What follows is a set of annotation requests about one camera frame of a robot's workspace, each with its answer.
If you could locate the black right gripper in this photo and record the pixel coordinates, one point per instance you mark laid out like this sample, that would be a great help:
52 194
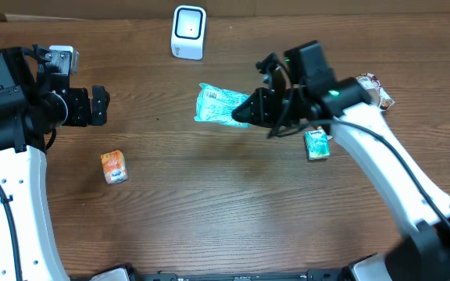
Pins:
259 101

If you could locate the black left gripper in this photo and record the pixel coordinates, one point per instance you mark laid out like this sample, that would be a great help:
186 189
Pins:
91 106

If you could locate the teal wet wipes pack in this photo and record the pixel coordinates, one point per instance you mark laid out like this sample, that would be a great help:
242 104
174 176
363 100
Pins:
215 105

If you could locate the orange Kleenex tissue pack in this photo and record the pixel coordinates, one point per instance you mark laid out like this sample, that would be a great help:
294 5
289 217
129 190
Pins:
114 167

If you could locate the teal Kleenex tissue pack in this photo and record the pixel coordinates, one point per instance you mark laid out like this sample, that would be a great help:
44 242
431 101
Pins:
317 144

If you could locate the beige Pantree bread bag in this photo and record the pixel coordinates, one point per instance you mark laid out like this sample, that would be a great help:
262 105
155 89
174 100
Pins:
364 88

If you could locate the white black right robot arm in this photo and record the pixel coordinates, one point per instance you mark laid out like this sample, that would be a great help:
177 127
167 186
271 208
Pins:
420 209

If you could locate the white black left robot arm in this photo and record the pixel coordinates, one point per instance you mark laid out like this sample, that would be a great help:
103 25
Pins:
35 100

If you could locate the white barcode scanner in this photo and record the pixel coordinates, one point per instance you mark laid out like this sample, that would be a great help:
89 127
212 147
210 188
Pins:
188 32

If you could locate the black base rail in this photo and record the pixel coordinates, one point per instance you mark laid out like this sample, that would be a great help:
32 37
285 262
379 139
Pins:
248 275

